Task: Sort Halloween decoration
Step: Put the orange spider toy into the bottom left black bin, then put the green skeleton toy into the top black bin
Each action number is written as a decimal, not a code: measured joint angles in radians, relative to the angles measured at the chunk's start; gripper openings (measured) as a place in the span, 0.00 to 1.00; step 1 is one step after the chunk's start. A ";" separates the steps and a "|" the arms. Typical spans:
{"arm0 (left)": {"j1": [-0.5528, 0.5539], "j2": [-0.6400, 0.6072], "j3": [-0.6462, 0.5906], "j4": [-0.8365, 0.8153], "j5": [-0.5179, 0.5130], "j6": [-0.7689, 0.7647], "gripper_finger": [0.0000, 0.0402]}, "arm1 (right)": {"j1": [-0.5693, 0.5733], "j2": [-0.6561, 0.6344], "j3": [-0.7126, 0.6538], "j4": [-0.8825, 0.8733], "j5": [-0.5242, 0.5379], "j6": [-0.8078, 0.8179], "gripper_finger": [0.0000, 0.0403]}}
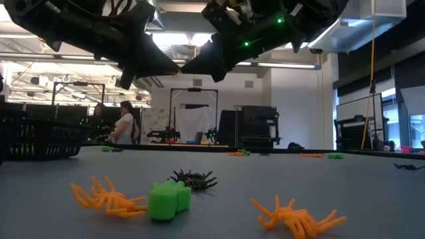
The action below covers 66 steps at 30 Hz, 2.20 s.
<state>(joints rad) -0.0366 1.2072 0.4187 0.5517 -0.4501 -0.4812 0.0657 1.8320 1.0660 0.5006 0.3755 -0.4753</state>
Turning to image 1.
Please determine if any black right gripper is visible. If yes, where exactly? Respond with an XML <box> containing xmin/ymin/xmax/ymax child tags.
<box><xmin>181</xmin><ymin>0</ymin><xmax>299</xmax><ymax>83</ymax></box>

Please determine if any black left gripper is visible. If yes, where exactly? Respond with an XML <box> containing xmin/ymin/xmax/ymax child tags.
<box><xmin>109</xmin><ymin>1</ymin><xmax>180</xmax><ymax>90</ymax></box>

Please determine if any white hanging cloth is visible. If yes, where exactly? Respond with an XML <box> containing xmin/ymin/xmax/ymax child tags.
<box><xmin>175</xmin><ymin>106</ymin><xmax>213</xmax><ymax>142</ymax></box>

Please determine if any person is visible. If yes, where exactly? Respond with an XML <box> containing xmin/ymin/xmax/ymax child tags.
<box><xmin>88</xmin><ymin>102</ymin><xmax>116</xmax><ymax>143</ymax></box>
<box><xmin>109</xmin><ymin>100</ymin><xmax>140</xmax><ymax>145</ymax></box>

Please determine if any black equipment rack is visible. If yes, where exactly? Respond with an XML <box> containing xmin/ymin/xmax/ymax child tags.
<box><xmin>218</xmin><ymin>105</ymin><xmax>282</xmax><ymax>149</ymax></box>

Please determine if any black gantry frame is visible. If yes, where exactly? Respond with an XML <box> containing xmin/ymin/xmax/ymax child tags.
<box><xmin>169</xmin><ymin>88</ymin><xmax>219</xmax><ymax>143</ymax></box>

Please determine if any grey ceiling air duct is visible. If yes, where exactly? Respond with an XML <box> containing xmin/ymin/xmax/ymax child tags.
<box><xmin>308</xmin><ymin>0</ymin><xmax>408</xmax><ymax>54</ymax></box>

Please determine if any yellow hanging cord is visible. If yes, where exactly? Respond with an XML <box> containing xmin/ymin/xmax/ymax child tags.
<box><xmin>361</xmin><ymin>0</ymin><xmax>378</xmax><ymax>150</ymax></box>

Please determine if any black table frame rail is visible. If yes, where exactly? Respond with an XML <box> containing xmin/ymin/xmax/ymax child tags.
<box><xmin>82</xmin><ymin>141</ymin><xmax>425</xmax><ymax>161</ymax></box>

